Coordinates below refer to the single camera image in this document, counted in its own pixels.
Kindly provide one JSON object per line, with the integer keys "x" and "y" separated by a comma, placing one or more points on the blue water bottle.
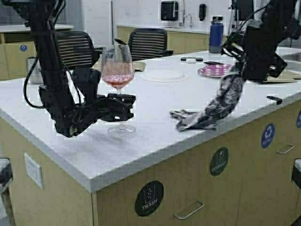
{"x": 216, "y": 34}

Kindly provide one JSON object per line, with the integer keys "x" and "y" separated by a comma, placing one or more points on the chrome kitchen faucet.
{"x": 179, "y": 13}

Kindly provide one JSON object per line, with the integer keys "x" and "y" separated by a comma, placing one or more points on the island cabinet body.
{"x": 93, "y": 179}

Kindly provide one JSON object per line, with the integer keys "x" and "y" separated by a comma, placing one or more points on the trash drawer metal handle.
{"x": 189, "y": 211}

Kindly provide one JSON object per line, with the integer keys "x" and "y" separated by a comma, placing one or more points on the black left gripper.
{"x": 72, "y": 118}

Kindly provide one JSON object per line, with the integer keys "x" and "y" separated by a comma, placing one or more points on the black wall soap dispenser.
{"x": 202, "y": 12}

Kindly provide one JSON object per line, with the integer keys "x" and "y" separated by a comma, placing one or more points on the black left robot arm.
{"x": 70, "y": 84}

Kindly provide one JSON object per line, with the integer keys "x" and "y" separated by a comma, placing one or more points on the black mesh chair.
{"x": 77, "y": 50}
{"x": 148, "y": 43}

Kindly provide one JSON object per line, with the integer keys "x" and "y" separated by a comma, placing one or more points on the steel tumbler cup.
{"x": 35, "y": 77}

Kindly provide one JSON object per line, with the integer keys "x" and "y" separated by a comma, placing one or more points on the recycle drawer metal handle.
{"x": 285, "y": 149}

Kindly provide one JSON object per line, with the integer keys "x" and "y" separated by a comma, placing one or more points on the black trash sticker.
{"x": 149, "y": 198}

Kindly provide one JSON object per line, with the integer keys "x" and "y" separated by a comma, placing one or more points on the blue recycle sticker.
{"x": 268, "y": 135}

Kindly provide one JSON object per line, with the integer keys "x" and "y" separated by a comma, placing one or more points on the left black mesh chair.
{"x": 77, "y": 50}

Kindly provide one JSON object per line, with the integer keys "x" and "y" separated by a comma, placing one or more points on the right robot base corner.
{"x": 296, "y": 174}

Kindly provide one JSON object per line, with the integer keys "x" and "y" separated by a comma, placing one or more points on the white plate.
{"x": 164, "y": 75}

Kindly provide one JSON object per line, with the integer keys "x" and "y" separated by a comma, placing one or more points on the flat cardboard piece left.
{"x": 139, "y": 66}

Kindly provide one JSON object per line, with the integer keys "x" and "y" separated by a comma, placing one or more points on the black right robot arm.
{"x": 277, "y": 22}

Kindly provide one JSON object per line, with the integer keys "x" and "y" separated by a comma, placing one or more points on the small black clip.
{"x": 276, "y": 99}

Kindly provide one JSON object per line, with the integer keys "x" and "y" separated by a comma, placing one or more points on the island stainless sink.
{"x": 293, "y": 61}

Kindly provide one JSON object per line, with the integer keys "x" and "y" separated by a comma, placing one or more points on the purple polka dot plate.
{"x": 214, "y": 71}

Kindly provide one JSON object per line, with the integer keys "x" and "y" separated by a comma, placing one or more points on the black compost sticker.
{"x": 219, "y": 161}

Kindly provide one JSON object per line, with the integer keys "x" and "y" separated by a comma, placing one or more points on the wine glass with rosé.
{"x": 118, "y": 71}

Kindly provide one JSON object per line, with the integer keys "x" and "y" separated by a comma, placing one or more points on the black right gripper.
{"x": 256, "y": 58}

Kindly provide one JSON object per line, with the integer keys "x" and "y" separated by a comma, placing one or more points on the black paper towel dispenser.
{"x": 169, "y": 10}

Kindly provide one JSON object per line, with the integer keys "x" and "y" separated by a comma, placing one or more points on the black white floral cloth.
{"x": 226, "y": 100}

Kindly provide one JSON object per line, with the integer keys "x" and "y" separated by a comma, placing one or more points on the black marker with white block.
{"x": 191, "y": 60}

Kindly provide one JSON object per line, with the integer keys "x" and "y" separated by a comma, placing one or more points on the island side outlet plate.
{"x": 33, "y": 170}

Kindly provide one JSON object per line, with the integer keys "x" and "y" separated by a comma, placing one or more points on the black pen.
{"x": 212, "y": 63}

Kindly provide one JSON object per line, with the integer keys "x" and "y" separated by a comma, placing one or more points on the right black mesh chair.
{"x": 148, "y": 43}

